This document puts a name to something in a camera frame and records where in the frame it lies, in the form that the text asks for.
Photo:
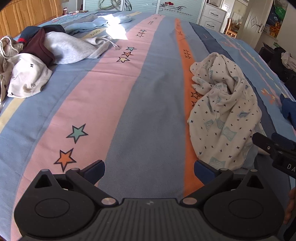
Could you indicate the person's right hand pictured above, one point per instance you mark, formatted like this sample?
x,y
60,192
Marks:
x,y
290,207

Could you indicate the maroon garment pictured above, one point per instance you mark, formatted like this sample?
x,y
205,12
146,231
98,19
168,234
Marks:
x,y
33,38

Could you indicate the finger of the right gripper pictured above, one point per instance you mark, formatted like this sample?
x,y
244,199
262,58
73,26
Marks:
x,y
283,142
264,143

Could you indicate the white star-patterned baby garment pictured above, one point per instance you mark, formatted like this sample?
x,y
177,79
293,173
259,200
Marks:
x,y
224,111

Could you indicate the dark blue garment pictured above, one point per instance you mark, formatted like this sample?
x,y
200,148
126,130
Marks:
x,y
288,109

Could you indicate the wooden headboard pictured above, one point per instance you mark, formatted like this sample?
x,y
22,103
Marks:
x,y
19,14

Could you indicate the wooden chair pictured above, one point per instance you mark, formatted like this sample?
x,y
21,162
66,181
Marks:
x,y
230,30

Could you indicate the sliding-door wardrobe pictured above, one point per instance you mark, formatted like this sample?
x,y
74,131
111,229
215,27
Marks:
x,y
189,10

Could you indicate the grey sweatshirt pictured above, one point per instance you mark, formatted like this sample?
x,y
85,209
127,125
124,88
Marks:
x,y
68,49

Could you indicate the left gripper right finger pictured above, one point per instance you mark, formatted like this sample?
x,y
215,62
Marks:
x,y
214,182

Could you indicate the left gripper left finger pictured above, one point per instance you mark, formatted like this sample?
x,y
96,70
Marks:
x,y
84,182

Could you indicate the white drawer cabinet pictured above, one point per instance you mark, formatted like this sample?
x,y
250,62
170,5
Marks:
x,y
212,17

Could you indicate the striped star bedsheet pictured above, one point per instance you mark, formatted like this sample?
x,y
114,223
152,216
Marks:
x,y
137,108

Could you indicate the white room door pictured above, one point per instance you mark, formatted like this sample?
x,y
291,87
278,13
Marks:
x,y
254,21

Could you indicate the beige knit garment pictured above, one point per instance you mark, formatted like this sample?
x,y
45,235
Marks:
x,y
9,48

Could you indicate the light blue folded garment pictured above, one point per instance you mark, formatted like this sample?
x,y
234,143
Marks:
x,y
99,22

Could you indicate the white patterned cloth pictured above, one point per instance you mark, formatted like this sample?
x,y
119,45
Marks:
x,y
28,77

